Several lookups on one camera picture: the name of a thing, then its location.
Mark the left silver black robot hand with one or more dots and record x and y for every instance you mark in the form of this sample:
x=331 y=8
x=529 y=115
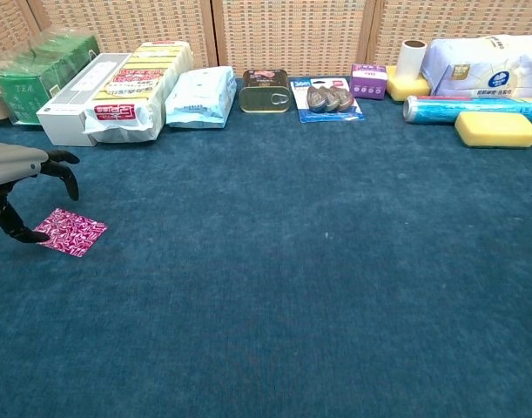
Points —
x=8 y=163

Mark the magenta patterned card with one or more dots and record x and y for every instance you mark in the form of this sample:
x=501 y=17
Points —
x=74 y=233

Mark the white power strip box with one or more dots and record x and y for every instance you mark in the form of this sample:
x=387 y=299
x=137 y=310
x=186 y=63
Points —
x=69 y=109

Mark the clear box green tea bags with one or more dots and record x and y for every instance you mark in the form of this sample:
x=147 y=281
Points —
x=30 y=82

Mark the yellow sponge multipack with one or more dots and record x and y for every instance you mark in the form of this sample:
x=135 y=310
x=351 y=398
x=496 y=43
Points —
x=135 y=87

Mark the light blue wet wipes pack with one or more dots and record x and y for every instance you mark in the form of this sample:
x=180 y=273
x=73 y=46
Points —
x=200 y=98

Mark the black gold meat can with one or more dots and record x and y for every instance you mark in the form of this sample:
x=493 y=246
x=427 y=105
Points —
x=263 y=93

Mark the wicker folding screen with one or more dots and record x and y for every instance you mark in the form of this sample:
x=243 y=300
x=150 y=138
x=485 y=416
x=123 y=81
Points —
x=291 y=35

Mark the blue blister pack with hooks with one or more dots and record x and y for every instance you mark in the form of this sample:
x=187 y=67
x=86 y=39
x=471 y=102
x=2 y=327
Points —
x=326 y=102

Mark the blue felt table cover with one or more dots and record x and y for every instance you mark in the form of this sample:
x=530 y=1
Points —
x=335 y=283

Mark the small purple box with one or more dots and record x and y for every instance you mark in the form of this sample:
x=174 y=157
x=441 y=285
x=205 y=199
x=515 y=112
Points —
x=368 y=82

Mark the yellow sponge under paper roll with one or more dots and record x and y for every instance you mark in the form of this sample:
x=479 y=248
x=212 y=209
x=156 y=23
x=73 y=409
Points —
x=405 y=89

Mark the white paper roll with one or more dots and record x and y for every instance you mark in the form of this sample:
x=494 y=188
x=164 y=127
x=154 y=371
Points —
x=411 y=61

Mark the blue food wrap roll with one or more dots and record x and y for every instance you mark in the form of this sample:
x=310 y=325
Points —
x=431 y=109

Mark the white tissue pack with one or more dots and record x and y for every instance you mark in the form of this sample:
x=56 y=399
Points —
x=479 y=69

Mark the yellow sponge with green base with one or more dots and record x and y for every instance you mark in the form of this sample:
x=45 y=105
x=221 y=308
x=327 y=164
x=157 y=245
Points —
x=494 y=130

